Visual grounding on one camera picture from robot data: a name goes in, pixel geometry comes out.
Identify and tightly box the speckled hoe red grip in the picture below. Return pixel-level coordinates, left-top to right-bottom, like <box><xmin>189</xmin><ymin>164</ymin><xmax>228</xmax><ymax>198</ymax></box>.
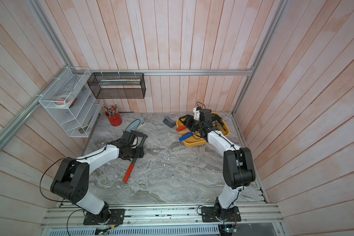
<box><xmin>122</xmin><ymin>131</ymin><xmax>148</xmax><ymax>183</ymax></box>
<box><xmin>176</xmin><ymin>125</ymin><xmax>188</xmax><ymax>132</ymax></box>

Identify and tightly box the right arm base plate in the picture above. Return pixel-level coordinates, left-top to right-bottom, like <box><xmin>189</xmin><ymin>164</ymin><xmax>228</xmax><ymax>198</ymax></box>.
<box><xmin>200</xmin><ymin>205</ymin><xmax>242</xmax><ymax>223</ymax></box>

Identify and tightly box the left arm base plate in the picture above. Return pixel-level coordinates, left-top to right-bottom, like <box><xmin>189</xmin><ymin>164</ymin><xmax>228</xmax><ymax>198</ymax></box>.
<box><xmin>83</xmin><ymin>208</ymin><xmax>125</xmax><ymax>225</ymax></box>

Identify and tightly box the light blue stapler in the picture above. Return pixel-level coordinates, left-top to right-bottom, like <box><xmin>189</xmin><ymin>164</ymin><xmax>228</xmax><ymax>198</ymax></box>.
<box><xmin>126</xmin><ymin>117</ymin><xmax>145</xmax><ymax>132</ymax></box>

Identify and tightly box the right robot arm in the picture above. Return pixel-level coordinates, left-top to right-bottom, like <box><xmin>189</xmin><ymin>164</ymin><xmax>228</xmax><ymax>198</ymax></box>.
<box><xmin>179</xmin><ymin>106</ymin><xmax>256</xmax><ymax>215</ymax></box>

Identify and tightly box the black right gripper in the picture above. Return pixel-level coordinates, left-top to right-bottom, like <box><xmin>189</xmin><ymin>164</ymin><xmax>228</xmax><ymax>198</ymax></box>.
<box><xmin>179</xmin><ymin>115</ymin><xmax>204</xmax><ymax>133</ymax></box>

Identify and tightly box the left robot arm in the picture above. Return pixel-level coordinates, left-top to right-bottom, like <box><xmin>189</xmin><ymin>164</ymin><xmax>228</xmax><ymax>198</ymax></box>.
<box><xmin>50</xmin><ymin>130</ymin><xmax>148</xmax><ymax>222</ymax></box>

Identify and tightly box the yellow plastic storage box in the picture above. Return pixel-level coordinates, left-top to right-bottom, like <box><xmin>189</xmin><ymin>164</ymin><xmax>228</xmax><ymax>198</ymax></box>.
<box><xmin>176</xmin><ymin>112</ymin><xmax>230</xmax><ymax>148</ymax></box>

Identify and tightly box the tape roll on shelf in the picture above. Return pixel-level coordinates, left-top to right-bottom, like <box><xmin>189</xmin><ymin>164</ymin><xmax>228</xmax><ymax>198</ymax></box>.
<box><xmin>53</xmin><ymin>94</ymin><xmax>73</xmax><ymax>108</ymax></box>

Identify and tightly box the black wire mesh basket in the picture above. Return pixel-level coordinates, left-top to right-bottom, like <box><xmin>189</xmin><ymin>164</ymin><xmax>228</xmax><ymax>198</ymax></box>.
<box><xmin>87</xmin><ymin>72</ymin><xmax>146</xmax><ymax>99</ymax></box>

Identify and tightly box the red metal pencil cup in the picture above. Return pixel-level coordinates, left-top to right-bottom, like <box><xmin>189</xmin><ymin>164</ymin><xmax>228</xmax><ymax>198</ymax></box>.
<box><xmin>106</xmin><ymin>113</ymin><xmax>123</xmax><ymax>127</ymax></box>

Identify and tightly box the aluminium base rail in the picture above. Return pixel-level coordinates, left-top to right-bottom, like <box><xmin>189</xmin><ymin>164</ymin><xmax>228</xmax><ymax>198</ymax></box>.
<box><xmin>40</xmin><ymin>202</ymin><xmax>284</xmax><ymax>229</ymax></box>

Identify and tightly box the white wire mesh shelf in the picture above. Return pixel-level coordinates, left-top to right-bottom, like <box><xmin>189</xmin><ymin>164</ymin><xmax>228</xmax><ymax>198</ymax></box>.
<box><xmin>39</xmin><ymin>67</ymin><xmax>102</xmax><ymax>138</ymax></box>

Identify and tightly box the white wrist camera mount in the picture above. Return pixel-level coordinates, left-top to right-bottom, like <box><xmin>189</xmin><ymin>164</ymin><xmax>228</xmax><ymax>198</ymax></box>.
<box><xmin>193</xmin><ymin>106</ymin><xmax>202</xmax><ymax>121</ymax></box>

